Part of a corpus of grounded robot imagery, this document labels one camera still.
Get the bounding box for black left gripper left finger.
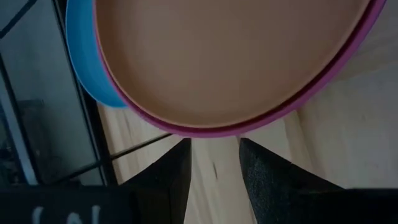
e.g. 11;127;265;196
123;138;192;224

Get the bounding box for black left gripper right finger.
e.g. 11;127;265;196
239;138;398;224

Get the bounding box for magenta pink plate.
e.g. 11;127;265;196
93;0;388;139

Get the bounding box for tan brown plate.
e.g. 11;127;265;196
93;0;373;129

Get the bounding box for blue plate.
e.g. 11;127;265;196
65;0;128;109

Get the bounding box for black metal table frame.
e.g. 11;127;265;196
51;0;119;186

